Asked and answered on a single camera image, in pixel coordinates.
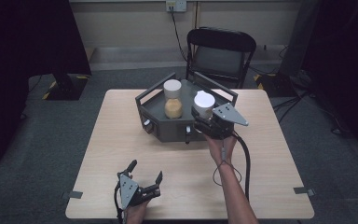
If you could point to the glass jar with yellow granules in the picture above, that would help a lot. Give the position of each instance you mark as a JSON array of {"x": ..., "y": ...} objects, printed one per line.
[{"x": 173, "y": 107}]

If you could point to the dark grey seasoning rack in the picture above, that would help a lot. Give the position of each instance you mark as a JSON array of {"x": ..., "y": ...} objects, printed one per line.
[{"x": 158, "y": 107}]

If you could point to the person's right hand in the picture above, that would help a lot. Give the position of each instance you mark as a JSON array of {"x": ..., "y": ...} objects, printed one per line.
[{"x": 222, "y": 149}]

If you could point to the black folding chair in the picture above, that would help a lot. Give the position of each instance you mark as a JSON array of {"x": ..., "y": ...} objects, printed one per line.
[{"x": 220, "y": 59}]

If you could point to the black stand base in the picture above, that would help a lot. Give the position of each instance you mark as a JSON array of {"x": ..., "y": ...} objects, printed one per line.
[
  {"x": 276, "y": 85},
  {"x": 66, "y": 88}
]

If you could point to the black scoop with white tab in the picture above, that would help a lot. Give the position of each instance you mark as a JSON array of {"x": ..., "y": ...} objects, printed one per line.
[
  {"x": 188, "y": 132},
  {"x": 147, "y": 123}
]

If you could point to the black curtain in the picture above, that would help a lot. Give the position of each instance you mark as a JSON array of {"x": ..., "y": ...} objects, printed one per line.
[
  {"x": 345, "y": 62},
  {"x": 21, "y": 62}
]

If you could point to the person's left hand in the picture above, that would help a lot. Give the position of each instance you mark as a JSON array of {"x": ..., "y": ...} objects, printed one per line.
[{"x": 136, "y": 214}]

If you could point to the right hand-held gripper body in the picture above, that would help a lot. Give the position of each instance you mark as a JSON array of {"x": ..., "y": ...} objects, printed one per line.
[{"x": 228, "y": 115}]

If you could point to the white wall socket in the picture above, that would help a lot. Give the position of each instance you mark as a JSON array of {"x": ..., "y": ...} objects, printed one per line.
[{"x": 176, "y": 5}]

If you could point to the white lidded seasoning jar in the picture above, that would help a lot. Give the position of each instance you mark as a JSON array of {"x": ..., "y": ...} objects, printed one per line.
[{"x": 204, "y": 101}]

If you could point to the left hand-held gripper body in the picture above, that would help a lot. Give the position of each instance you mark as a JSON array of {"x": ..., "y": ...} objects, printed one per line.
[{"x": 129, "y": 189}]

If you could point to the grey table bracket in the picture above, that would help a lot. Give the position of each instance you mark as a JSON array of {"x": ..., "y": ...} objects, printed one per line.
[
  {"x": 304, "y": 190},
  {"x": 73, "y": 195}
]

